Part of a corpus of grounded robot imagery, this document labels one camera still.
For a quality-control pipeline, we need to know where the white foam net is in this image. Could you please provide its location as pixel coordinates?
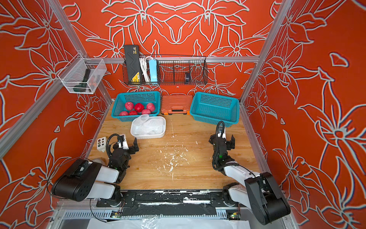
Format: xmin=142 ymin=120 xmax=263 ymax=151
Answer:
xmin=132 ymin=114 xmax=151 ymax=135
xmin=147 ymin=117 xmax=165 ymax=135

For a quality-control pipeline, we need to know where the orange plastic tool case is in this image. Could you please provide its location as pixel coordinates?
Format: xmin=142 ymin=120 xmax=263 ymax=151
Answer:
xmin=161 ymin=94 xmax=193 ymax=115

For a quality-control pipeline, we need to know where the teal basket with netted apples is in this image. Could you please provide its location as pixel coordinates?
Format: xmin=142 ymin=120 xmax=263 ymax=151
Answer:
xmin=190 ymin=92 xmax=240 ymax=127

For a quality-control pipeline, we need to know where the black box with yellow label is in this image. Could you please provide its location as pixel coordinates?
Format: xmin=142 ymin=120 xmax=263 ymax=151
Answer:
xmin=124 ymin=45 xmax=141 ymax=85

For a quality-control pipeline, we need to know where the dark green tool handle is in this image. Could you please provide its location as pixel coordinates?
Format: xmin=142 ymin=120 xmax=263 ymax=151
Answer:
xmin=73 ymin=68 xmax=91 ymax=93

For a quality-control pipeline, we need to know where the black wire wall basket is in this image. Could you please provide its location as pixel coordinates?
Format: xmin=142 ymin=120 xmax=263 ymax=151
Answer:
xmin=122 ymin=55 xmax=208 ymax=86

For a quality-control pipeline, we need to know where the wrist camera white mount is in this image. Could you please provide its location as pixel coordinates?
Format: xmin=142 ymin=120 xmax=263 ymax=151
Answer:
xmin=217 ymin=127 xmax=226 ymax=140
xmin=119 ymin=135 xmax=129 ymax=150

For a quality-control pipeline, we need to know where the teal empty basket left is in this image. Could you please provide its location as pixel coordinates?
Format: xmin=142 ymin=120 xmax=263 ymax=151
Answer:
xmin=111 ymin=91 xmax=161 ymax=122

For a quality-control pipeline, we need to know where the light blue flat box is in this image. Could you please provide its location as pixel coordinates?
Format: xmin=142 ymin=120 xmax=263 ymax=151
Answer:
xmin=149 ymin=59 xmax=158 ymax=83

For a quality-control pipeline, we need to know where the white coiled cable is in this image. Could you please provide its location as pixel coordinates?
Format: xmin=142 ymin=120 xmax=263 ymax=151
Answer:
xmin=139 ymin=56 xmax=152 ymax=84

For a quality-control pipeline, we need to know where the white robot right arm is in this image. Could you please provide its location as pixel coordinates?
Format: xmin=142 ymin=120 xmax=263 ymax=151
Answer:
xmin=209 ymin=134 xmax=291 ymax=225

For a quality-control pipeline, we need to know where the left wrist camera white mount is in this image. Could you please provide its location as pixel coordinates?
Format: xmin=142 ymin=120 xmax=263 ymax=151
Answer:
xmin=119 ymin=135 xmax=129 ymax=150

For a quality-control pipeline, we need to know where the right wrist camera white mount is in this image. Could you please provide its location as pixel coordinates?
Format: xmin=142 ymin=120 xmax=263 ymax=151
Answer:
xmin=217 ymin=127 xmax=226 ymax=140

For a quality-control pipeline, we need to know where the clear acrylic wall box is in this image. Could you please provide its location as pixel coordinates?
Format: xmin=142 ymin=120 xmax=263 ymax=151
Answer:
xmin=57 ymin=53 xmax=107 ymax=94

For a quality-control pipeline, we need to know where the white plastic tray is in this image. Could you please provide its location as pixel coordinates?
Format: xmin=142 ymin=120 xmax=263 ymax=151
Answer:
xmin=130 ymin=116 xmax=166 ymax=139

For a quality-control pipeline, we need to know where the white button control box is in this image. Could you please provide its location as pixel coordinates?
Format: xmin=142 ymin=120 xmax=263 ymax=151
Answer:
xmin=96 ymin=136 xmax=107 ymax=152

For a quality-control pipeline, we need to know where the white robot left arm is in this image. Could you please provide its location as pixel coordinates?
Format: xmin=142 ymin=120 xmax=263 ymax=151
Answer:
xmin=51 ymin=134 xmax=139 ymax=204

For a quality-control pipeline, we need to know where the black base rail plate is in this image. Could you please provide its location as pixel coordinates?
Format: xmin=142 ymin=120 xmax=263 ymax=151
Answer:
xmin=95 ymin=189 xmax=246 ymax=219

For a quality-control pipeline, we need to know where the clear tape roll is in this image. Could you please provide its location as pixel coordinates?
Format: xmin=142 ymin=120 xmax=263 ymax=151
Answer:
xmin=92 ymin=157 xmax=107 ymax=166

